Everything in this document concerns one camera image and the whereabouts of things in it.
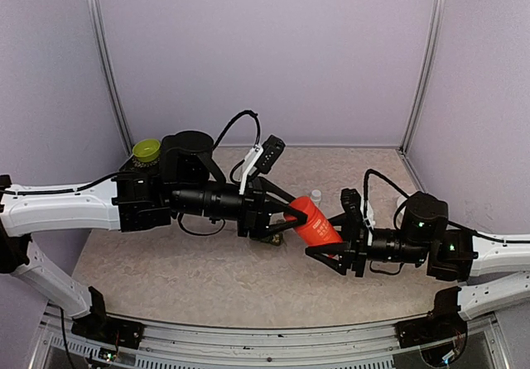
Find right aluminium frame post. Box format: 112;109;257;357
399;0;446;156

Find small white pill bottle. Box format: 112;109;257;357
310;189;322;204

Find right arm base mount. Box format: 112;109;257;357
395;315;468;348

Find lime green bowl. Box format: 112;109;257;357
132;139;161;163

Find left aluminium frame post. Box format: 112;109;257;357
87;0;133;155

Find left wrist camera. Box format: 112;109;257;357
238;135;286;195

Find white bowl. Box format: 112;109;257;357
396;196;407;216

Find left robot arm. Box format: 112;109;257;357
1;131;307;340

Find red pill bottle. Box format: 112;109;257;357
294;206;343;247

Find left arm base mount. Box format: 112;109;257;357
71;316;145;350

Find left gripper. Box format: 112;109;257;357
171;175;309;241

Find red bottle cap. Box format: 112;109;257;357
289;196;318;218

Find black square tray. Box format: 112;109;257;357
119;156;160;175

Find green pill organizer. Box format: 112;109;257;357
258;219;286;247

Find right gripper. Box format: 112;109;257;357
306;213;431;280

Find aluminium frame post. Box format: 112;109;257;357
87;0;133;155
399;0;446;156

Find front aluminium rail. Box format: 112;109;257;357
28;300;510;369

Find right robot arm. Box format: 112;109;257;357
306;189;529;339

